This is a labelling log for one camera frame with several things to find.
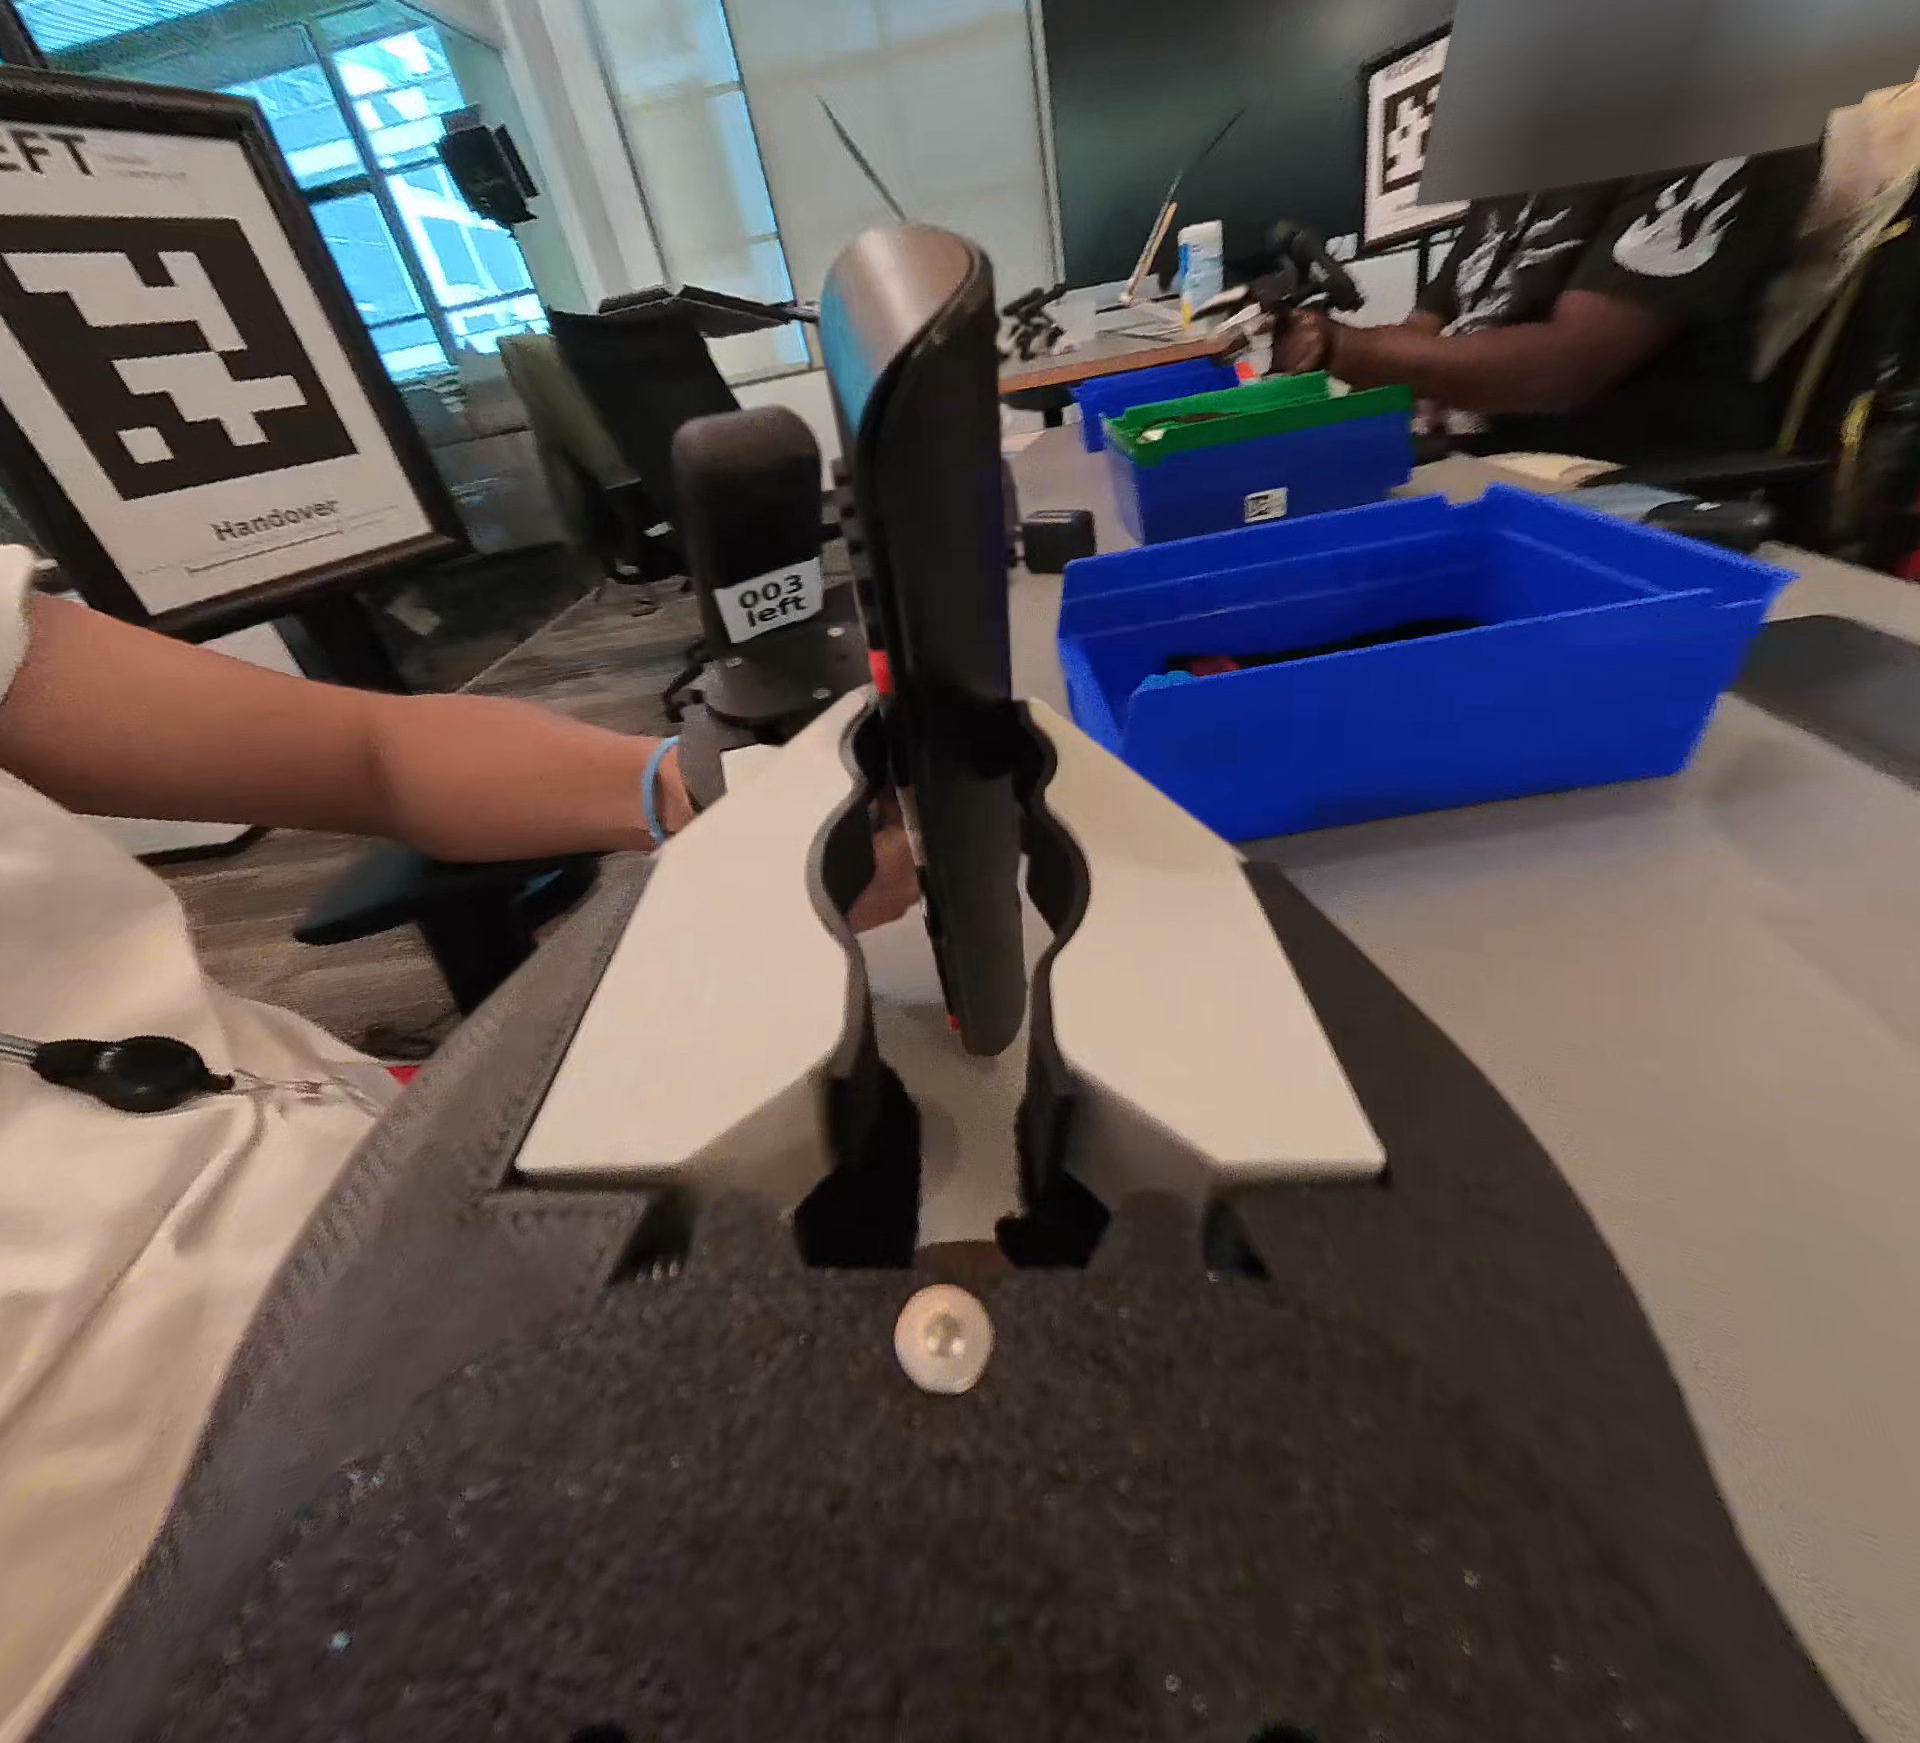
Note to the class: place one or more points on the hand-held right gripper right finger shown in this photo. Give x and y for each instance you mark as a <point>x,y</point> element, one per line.
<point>1200,1023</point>

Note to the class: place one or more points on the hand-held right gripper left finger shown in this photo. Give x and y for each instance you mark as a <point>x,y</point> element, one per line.
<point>706,1023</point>

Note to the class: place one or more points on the black remote control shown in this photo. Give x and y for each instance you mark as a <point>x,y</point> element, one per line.
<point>943,571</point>

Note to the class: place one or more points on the blue plastic bin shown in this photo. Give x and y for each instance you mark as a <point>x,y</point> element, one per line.
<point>1426,740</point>
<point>1112,399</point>

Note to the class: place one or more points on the person's left forearm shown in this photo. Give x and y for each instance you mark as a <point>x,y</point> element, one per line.
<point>300,740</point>

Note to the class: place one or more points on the person's left hand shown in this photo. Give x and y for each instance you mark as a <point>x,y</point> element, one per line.
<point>893,872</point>

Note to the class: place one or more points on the black office chair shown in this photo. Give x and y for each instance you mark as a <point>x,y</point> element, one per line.
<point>631,422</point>

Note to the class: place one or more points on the blue wristband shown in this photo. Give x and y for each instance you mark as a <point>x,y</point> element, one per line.
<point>657,798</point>

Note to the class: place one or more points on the small black box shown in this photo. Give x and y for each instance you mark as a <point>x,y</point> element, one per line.
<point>1063,538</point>

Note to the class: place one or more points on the large framed tag sign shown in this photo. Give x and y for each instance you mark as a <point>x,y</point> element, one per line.
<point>300,526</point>

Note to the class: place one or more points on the white wipes container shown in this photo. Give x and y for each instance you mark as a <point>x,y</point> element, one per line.
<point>1200,272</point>

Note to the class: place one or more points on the blue bin with green liner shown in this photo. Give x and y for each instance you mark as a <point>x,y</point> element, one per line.
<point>1320,485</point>

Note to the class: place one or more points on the black badge reel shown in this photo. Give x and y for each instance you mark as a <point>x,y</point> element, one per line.
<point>127,1072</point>

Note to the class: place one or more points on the large black monitor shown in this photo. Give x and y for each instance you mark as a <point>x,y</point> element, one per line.
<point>1200,91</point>

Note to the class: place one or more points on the tan notebook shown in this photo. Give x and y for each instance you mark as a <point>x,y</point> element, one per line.
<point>1545,469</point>

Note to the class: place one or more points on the black flat device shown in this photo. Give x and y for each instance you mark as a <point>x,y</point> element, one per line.
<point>1710,526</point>

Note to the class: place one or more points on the dark desk mat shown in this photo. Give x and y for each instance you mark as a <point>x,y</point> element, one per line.
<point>1846,692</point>

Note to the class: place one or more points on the black wall speaker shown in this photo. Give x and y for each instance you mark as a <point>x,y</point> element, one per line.
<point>486,178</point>

